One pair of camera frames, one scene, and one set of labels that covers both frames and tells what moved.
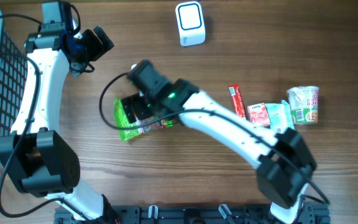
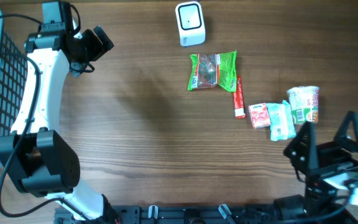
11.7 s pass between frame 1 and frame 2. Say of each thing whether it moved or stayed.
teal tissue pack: stayed
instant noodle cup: stayed
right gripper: moved
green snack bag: moved
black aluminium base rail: stayed
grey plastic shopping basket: stayed
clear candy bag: moved
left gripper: stayed
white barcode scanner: stayed
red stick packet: moved
